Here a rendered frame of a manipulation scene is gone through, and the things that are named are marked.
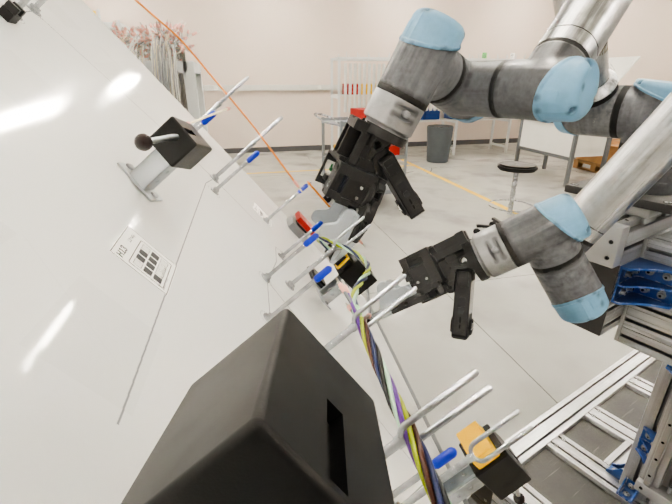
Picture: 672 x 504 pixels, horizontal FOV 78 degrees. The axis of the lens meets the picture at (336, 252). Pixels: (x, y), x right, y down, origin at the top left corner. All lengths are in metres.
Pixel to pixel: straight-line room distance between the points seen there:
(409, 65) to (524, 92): 0.15
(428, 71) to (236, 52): 8.24
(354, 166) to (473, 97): 0.19
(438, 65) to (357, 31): 8.58
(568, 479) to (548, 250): 1.13
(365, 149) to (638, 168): 0.43
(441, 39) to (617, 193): 0.39
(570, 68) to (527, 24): 10.24
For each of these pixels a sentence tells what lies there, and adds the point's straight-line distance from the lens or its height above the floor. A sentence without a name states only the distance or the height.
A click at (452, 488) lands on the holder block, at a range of 0.60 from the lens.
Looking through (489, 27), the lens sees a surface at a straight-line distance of 10.33.
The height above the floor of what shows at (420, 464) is 1.22.
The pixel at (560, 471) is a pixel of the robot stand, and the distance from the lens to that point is 1.71.
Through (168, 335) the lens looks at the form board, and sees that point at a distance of 0.30.
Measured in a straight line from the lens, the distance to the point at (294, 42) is 8.89.
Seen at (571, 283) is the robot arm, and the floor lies 1.12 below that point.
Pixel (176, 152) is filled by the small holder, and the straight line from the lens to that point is 0.41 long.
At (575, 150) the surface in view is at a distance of 6.59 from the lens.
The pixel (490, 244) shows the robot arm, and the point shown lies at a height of 1.17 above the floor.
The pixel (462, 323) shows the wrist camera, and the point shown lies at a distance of 0.70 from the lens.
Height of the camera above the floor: 1.40
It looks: 23 degrees down
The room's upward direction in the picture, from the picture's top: straight up
